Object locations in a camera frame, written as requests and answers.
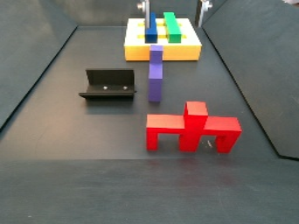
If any yellow slotted board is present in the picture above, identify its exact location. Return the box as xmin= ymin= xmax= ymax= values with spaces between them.
xmin=124 ymin=18 xmax=202 ymax=61

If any blue bar block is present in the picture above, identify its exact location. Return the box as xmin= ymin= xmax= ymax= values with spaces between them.
xmin=144 ymin=12 xmax=158 ymax=44

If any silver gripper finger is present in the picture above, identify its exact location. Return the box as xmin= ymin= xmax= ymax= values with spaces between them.
xmin=199 ymin=0 xmax=212 ymax=26
xmin=136 ymin=0 xmax=151 ymax=28

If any black angle bracket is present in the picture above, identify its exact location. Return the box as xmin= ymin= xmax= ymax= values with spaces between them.
xmin=79 ymin=68 xmax=136 ymax=100

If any red bridge block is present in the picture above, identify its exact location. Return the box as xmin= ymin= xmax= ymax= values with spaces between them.
xmin=146 ymin=101 xmax=242 ymax=153

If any green bar block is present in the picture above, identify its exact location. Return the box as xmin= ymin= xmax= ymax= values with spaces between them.
xmin=163 ymin=12 xmax=183 ymax=43

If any purple bridge block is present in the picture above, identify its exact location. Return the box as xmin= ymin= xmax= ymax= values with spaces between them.
xmin=148 ymin=45 xmax=164 ymax=102

